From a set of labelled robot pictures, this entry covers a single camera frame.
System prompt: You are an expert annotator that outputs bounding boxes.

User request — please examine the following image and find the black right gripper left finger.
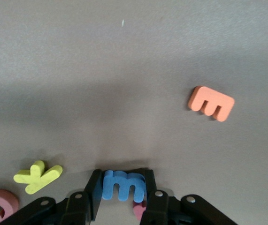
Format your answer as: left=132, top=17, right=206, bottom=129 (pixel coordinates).
left=0, top=168, right=103, bottom=225

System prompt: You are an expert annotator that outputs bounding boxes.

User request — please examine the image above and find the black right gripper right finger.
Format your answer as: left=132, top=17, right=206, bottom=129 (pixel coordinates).
left=140, top=169, right=239, bottom=225

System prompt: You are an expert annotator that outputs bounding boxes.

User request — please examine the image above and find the blue letter m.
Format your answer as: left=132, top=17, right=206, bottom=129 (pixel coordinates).
left=100, top=170, right=147, bottom=203

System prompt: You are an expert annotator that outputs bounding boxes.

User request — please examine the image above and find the dark red letter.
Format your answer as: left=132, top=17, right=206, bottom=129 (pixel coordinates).
left=132, top=200, right=147, bottom=221

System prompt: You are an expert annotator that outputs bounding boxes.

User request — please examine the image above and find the yellow letter K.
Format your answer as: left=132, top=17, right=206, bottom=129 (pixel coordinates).
left=13, top=160, right=63, bottom=195

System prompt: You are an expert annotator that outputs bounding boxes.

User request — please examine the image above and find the pink letter Q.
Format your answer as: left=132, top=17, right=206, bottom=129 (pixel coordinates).
left=0, top=188, right=20, bottom=222

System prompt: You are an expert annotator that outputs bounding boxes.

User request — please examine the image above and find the orange letter E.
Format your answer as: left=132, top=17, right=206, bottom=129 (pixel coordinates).
left=187, top=85, right=235, bottom=122

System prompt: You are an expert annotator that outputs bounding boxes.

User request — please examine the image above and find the brown table cover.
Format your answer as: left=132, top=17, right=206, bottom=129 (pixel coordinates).
left=0, top=0, right=268, bottom=225

